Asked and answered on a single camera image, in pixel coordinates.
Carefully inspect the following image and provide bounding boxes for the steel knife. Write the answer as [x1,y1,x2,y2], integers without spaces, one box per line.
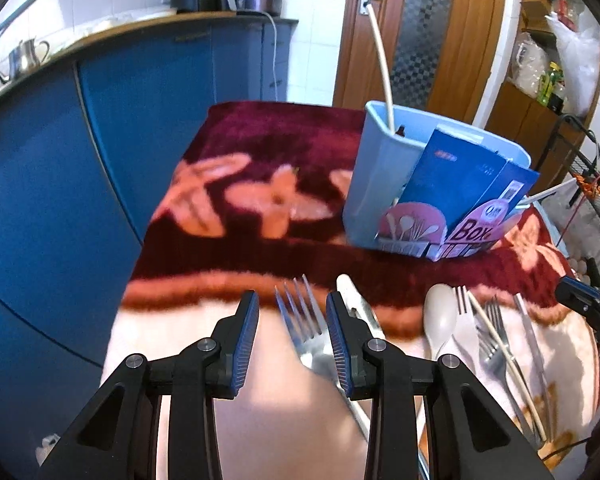
[512,292,556,441]

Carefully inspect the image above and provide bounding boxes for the white food bag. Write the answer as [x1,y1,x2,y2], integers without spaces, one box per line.
[510,32,551,96]

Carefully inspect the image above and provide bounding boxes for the long cream utensil handle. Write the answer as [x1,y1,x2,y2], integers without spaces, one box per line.
[362,2,398,136]

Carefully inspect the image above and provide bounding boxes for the red cable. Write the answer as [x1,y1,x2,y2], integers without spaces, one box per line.
[562,170,600,241]

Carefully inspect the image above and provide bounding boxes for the steel kettle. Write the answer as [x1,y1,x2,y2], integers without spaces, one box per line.
[0,37,51,83]

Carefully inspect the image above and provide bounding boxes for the blue lower kitchen cabinets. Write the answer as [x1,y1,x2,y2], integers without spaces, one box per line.
[0,19,298,461]

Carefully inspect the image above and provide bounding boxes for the white plastic bag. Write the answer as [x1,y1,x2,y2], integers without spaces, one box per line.
[545,10,600,116]

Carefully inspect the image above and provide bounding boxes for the black wire rack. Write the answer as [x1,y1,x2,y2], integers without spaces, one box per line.
[535,114,600,311]

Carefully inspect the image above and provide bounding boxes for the dark kitchen countertop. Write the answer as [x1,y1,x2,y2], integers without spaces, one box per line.
[0,10,299,111]

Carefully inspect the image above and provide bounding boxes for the white chopstick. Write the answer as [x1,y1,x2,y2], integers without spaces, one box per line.
[466,290,549,442]
[517,180,578,207]

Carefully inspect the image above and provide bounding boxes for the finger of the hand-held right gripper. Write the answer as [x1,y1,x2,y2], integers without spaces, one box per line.
[554,275,600,356]

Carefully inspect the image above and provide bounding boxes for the white spoon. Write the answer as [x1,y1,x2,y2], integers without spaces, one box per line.
[423,284,458,361]

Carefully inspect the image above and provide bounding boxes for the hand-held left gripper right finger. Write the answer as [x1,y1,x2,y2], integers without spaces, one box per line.
[326,290,556,480]

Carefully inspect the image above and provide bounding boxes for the steel fork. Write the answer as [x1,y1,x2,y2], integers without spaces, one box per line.
[274,274,376,443]
[477,297,541,448]

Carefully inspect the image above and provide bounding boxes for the white power cable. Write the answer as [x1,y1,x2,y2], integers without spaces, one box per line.
[250,9,281,101]

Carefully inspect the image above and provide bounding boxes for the light blue utensil box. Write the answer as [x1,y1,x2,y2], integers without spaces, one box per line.
[342,101,532,263]

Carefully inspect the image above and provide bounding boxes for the green bottle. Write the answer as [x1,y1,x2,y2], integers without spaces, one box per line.
[540,62,566,106]

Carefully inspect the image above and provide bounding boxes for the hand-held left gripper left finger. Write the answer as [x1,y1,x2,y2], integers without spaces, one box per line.
[35,290,261,480]

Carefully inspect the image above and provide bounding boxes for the dark red floral blanket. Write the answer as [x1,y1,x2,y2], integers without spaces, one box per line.
[100,101,600,480]

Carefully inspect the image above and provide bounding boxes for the wooden shelf niche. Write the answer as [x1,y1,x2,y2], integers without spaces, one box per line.
[482,0,600,181]

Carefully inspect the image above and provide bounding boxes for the blue cardboard packaging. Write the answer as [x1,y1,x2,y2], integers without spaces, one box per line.
[377,127,541,262]

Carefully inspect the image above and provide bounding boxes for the wooden door with glass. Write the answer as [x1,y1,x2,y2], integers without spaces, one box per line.
[332,0,508,126]

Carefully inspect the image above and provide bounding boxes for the white handled utensil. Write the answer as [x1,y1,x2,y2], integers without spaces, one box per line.
[335,274,387,342]

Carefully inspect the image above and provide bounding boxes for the white fork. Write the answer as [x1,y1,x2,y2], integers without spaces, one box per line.
[447,285,486,376]

